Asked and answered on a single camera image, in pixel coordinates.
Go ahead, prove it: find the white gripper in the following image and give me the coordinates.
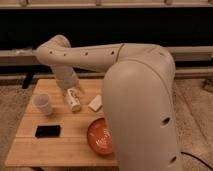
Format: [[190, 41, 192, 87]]
[[56, 77, 85, 94]]

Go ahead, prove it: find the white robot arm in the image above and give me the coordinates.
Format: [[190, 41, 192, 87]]
[[36, 35, 183, 171]]

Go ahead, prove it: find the white plastic bottle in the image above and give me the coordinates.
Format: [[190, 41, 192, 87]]
[[65, 88, 81, 112]]

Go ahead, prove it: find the white sponge block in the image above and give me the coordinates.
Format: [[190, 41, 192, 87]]
[[88, 95, 102, 112]]

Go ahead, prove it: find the clear plastic cup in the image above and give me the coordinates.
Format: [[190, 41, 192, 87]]
[[32, 93, 53, 116]]

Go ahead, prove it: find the red orange bowl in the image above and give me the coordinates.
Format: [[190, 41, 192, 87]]
[[87, 117, 113, 155]]

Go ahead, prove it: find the wooden table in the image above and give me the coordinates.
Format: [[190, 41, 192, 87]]
[[5, 79, 117, 167]]

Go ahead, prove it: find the black smartphone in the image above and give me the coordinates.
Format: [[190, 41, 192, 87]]
[[35, 125, 61, 138]]

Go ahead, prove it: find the white horizontal rail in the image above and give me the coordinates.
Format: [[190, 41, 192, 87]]
[[0, 46, 213, 66]]

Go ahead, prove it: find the black cable on floor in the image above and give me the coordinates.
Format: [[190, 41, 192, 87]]
[[180, 151, 213, 171]]

